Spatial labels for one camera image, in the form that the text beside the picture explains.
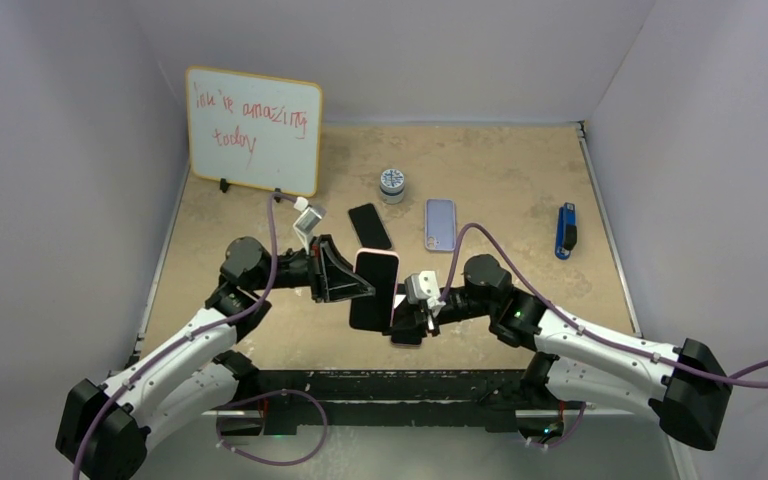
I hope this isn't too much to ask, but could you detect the small black phone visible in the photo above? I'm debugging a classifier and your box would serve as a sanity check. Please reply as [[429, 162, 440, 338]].
[[349, 248, 400, 333]]

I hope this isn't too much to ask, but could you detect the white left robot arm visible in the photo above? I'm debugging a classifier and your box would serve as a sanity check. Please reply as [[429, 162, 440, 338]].
[[55, 235, 375, 479]]

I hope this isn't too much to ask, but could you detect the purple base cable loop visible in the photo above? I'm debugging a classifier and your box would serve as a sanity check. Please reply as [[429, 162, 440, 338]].
[[215, 389, 329, 468]]

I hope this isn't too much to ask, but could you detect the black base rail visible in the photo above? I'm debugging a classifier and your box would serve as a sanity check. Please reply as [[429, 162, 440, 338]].
[[215, 369, 588, 439]]

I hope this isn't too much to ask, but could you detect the blue black stapler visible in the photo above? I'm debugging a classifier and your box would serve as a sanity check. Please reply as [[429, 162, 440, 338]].
[[555, 202, 578, 260]]

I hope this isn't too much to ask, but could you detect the purple phone black screen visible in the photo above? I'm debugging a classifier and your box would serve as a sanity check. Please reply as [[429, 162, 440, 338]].
[[390, 331, 424, 348]]

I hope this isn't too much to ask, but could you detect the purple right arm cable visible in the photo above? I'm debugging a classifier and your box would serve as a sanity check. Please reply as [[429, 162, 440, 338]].
[[439, 222, 768, 390]]

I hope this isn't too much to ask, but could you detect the orange framed whiteboard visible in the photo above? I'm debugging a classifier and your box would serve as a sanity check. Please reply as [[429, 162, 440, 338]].
[[185, 66, 324, 197]]

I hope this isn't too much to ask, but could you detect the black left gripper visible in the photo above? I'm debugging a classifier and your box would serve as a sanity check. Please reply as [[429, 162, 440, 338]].
[[252, 235, 375, 303]]

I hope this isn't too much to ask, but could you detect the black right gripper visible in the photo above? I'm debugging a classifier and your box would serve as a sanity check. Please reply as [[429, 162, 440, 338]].
[[381, 287, 494, 339]]

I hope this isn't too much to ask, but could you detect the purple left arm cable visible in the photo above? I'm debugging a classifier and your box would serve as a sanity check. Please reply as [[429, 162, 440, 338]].
[[71, 192, 300, 480]]

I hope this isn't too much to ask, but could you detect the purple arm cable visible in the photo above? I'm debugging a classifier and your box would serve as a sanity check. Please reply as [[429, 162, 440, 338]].
[[71, 192, 300, 480], [439, 222, 768, 390]]

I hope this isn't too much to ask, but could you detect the phone in pink case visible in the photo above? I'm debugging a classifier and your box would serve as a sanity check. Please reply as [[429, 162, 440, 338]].
[[348, 203, 393, 250]]

